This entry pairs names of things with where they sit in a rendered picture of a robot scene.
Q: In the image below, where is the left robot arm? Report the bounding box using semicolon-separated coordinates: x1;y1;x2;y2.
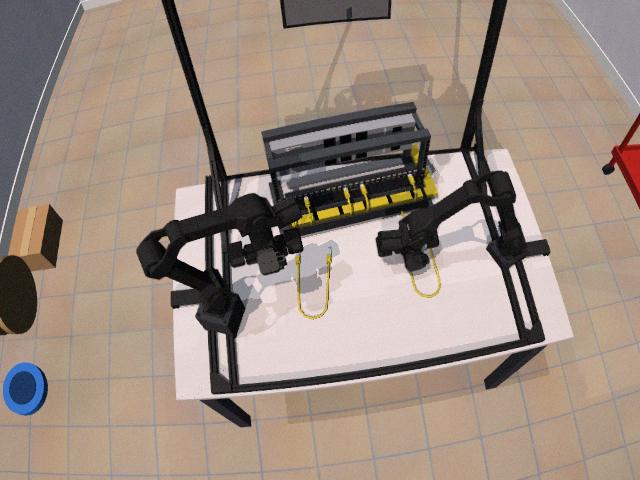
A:
377;170;527;272

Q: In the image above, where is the black rack frame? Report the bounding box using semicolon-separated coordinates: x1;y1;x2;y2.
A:
261;102;431;211

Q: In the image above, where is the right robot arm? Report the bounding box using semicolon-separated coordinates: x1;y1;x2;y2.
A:
136;193;302;318

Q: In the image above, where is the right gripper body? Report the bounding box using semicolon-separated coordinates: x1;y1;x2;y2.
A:
227;228;304;268

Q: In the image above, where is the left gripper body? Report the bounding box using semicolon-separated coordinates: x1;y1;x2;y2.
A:
375;231;439;257

